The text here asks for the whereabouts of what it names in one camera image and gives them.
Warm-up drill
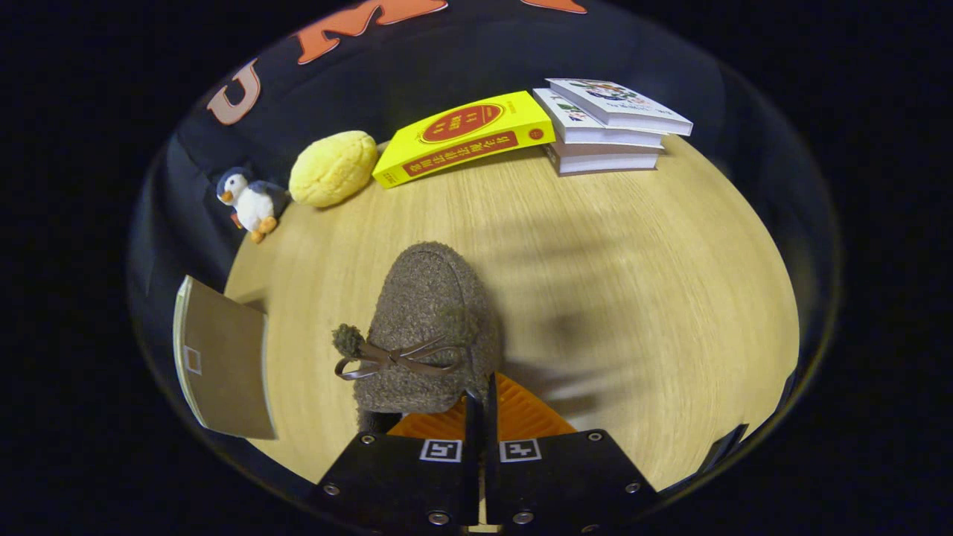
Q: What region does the yellow bread plush toy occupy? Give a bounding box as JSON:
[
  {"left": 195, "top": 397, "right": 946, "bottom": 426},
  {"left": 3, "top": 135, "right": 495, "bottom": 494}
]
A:
[{"left": 289, "top": 130, "right": 379, "bottom": 208}]

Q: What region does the white illustrated paperback book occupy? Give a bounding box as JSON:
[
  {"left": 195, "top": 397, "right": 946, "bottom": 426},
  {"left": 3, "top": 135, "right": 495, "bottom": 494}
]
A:
[{"left": 546, "top": 77, "right": 694, "bottom": 137}]

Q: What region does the brown spined book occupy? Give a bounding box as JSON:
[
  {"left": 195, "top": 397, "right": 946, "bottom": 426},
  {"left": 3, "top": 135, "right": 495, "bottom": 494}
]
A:
[{"left": 542, "top": 140, "right": 662, "bottom": 176}]

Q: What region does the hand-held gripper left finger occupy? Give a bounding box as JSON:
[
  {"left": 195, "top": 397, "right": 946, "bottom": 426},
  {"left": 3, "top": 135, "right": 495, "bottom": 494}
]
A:
[{"left": 310, "top": 391, "right": 485, "bottom": 533}]

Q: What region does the penguin plush toy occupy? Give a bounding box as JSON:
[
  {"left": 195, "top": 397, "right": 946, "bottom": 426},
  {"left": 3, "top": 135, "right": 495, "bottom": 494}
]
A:
[{"left": 216, "top": 166, "right": 290, "bottom": 244}]

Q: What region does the brown fuzzy shoe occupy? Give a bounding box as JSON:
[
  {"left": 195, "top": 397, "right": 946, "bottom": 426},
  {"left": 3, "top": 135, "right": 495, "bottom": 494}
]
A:
[{"left": 331, "top": 240, "right": 505, "bottom": 436}]

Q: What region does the brown fabric storage box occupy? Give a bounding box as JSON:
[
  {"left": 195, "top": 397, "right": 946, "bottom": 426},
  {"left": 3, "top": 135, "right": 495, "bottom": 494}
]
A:
[{"left": 173, "top": 275, "right": 278, "bottom": 440}]

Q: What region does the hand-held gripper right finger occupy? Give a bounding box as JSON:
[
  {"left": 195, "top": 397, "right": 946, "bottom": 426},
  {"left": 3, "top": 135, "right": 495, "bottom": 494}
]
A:
[{"left": 485, "top": 372, "right": 662, "bottom": 533}]

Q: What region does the yellow hardcover book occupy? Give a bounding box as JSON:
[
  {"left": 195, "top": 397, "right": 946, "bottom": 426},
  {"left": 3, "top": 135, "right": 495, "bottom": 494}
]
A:
[{"left": 372, "top": 91, "right": 557, "bottom": 189}]

